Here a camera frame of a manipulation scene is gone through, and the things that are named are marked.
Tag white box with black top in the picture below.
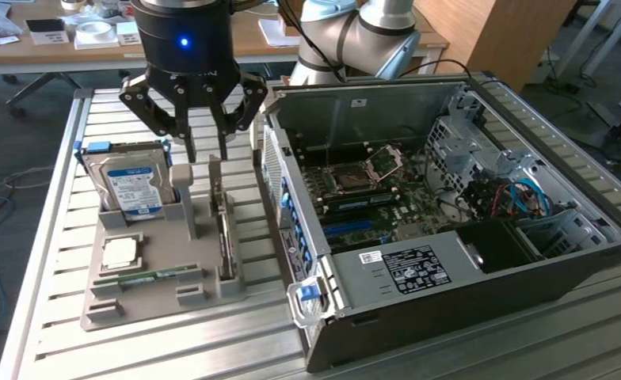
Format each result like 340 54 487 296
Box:
24 18 72 46

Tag white tape roll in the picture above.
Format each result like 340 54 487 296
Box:
76 21 117 42

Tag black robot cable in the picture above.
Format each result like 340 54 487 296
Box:
277 0 347 82

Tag green RAM stick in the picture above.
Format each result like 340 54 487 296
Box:
96 265 196 286

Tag graphics card with metal bracket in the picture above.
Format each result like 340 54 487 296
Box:
207 155 237 283

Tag grey power supply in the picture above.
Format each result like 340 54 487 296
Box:
319 231 484 314

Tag metal disk bay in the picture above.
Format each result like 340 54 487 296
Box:
513 209 611 260

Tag small white box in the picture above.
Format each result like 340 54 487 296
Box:
115 21 145 47

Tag white floor cable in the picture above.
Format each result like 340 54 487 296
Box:
0 165 56 190

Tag metal socket cover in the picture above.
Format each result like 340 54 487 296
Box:
363 144 405 181

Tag silver CPU chip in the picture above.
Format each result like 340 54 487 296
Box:
101 237 141 270

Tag hard disk in blue carrier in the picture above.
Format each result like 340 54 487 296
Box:
73 138 180 222

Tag blue data wire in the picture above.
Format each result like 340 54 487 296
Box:
503 177 552 218

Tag black labelled RAM stick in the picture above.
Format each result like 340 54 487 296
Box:
324 192 400 215

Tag white paper stack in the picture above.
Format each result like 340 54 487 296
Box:
257 17 304 48

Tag wooden cabinet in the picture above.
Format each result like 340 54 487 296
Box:
413 0 579 93

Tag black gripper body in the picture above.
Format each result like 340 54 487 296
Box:
129 0 244 110

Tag red wire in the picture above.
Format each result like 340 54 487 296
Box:
488 184 517 218

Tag black cable behind case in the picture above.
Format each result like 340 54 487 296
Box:
420 59 501 85

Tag perforated metal drive cage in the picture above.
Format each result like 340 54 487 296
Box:
425 114 507 187

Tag open black PC case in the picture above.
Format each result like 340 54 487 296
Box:
249 70 621 375

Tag flat white box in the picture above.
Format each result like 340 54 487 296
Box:
72 35 121 51

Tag CPU socket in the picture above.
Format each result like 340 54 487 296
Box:
328 161 380 195

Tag grey parts rack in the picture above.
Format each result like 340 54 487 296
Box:
80 160 248 333

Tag wooden desk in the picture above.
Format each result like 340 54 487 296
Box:
0 0 151 76
233 7 452 76

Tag green motherboard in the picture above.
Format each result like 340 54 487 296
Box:
299 146 476 254

